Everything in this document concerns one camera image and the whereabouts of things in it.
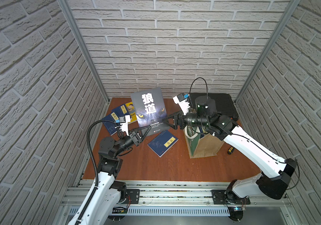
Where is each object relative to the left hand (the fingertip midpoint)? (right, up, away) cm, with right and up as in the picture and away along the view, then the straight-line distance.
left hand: (152, 127), depth 61 cm
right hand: (+7, +4, +2) cm, 9 cm away
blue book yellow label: (+4, -14, +32) cm, 36 cm away
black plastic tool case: (+54, +14, +48) cm, 74 cm away
